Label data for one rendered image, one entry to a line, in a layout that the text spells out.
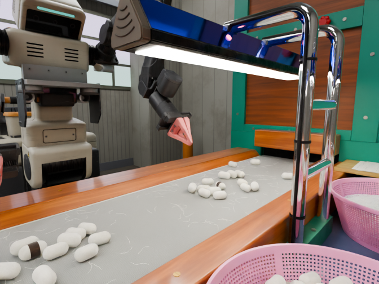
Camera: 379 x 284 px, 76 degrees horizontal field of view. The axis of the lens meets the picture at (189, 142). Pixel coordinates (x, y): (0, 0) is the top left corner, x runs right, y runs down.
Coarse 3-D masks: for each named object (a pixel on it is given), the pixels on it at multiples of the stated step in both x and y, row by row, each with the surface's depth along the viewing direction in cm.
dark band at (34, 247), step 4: (28, 244) 35; (32, 244) 35; (36, 244) 35; (32, 248) 35; (36, 248) 35; (32, 252) 34; (36, 252) 35; (40, 252) 35; (32, 256) 35; (36, 256) 35
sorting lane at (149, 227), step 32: (288, 160) 98; (160, 192) 62; (256, 192) 62; (32, 224) 45; (64, 224) 45; (96, 224) 45; (128, 224) 45; (160, 224) 45; (192, 224) 45; (224, 224) 45; (0, 256) 36; (64, 256) 36; (96, 256) 36; (128, 256) 36; (160, 256) 36
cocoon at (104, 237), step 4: (100, 232) 39; (104, 232) 39; (108, 232) 39; (92, 236) 38; (96, 236) 38; (100, 236) 38; (104, 236) 38; (108, 236) 39; (88, 240) 38; (92, 240) 37; (96, 240) 38; (100, 240) 38; (104, 240) 38; (108, 240) 39; (96, 244) 38; (100, 244) 38
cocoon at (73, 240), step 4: (60, 236) 38; (64, 236) 37; (68, 236) 37; (72, 236) 37; (76, 236) 38; (80, 236) 38; (60, 240) 37; (64, 240) 37; (68, 240) 37; (72, 240) 37; (76, 240) 37; (80, 240) 38; (68, 244) 37; (72, 244) 37; (76, 244) 37
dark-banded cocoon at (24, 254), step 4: (40, 244) 36; (44, 244) 36; (24, 248) 34; (28, 248) 34; (40, 248) 35; (44, 248) 36; (20, 252) 34; (24, 252) 34; (28, 252) 34; (20, 256) 34; (24, 256) 34; (28, 256) 34
